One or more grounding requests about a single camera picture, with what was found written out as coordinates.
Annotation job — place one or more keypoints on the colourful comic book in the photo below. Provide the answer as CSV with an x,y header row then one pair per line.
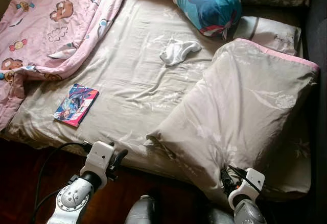
x,y
75,105

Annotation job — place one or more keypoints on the large beige floral pillow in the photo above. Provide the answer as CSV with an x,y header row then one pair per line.
x,y
240,112

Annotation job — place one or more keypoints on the grey right robot leg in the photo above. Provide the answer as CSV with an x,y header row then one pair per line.
x,y
219,218

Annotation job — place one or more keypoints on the bed with beige floral sheet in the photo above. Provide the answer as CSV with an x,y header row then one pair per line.
x,y
138,81

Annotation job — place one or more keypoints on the white sock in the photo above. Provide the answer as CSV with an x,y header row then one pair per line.
x,y
176,52

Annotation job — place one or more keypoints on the pink cartoon print blanket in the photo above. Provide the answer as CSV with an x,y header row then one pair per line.
x,y
51,30

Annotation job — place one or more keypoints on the white printed pillow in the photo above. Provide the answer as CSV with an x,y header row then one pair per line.
x,y
273,35

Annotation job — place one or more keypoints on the striped pink blue bolster pillow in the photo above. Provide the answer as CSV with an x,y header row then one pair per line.
x,y
209,4

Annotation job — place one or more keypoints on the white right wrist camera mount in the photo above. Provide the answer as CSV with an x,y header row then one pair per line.
x,y
251,180

